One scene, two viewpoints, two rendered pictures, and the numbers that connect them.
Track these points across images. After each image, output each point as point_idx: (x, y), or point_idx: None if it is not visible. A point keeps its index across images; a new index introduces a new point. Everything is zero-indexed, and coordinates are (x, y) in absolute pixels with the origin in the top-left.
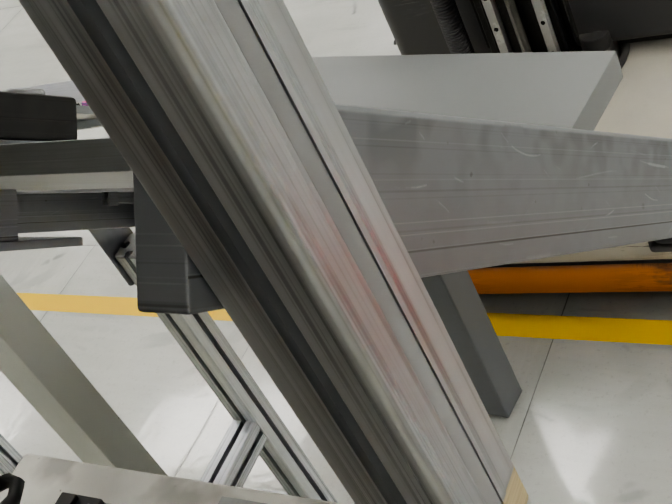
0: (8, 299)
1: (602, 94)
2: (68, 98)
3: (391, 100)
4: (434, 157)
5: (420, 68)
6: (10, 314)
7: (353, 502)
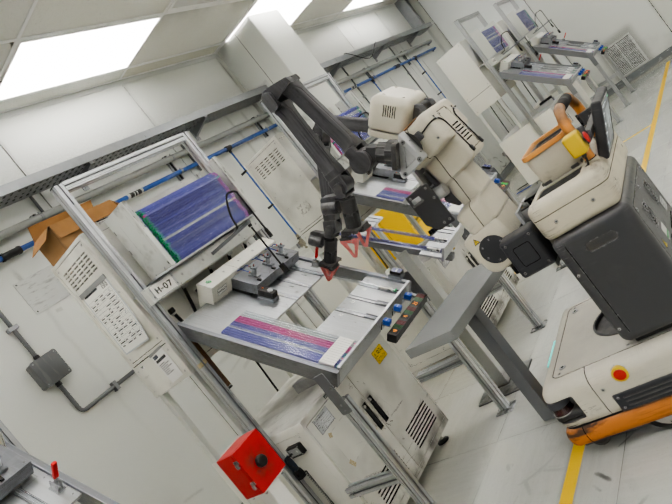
0: (430, 287)
1: (441, 339)
2: (271, 293)
3: (460, 299)
4: (205, 336)
5: (472, 294)
6: (430, 291)
7: (517, 404)
